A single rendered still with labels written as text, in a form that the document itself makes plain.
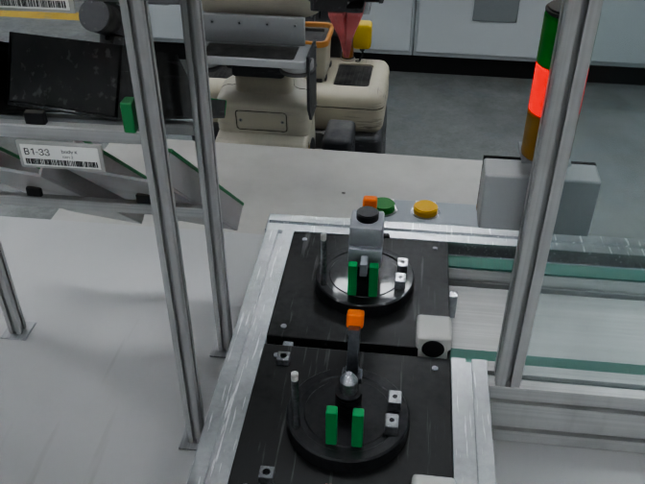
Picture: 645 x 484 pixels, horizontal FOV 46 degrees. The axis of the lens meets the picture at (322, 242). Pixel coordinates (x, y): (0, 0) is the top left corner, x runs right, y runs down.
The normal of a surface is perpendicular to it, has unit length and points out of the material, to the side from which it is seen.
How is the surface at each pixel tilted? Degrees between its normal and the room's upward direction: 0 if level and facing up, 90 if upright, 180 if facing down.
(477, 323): 0
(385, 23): 90
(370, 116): 90
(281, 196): 0
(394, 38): 90
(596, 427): 90
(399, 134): 0
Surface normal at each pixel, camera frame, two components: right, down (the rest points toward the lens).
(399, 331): 0.00, -0.81
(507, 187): -0.12, 0.58
